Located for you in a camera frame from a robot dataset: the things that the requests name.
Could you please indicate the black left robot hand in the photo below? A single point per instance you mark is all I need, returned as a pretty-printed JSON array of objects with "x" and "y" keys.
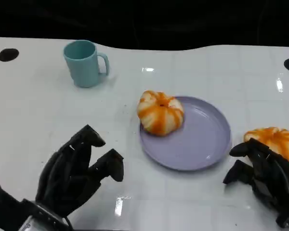
[{"x": 65, "y": 175}]

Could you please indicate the orange and white bread roll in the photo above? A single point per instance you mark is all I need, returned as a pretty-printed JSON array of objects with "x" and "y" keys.
[
  {"x": 277, "y": 140},
  {"x": 159, "y": 115}
]

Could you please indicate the pale green mug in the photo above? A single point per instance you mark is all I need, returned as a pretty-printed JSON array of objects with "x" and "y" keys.
[{"x": 83, "y": 69}]

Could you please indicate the lilac plate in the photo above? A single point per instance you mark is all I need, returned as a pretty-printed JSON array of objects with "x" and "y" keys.
[{"x": 197, "y": 139}]

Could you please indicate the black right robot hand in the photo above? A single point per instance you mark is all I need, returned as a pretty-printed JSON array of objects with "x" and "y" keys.
[{"x": 272, "y": 178}]

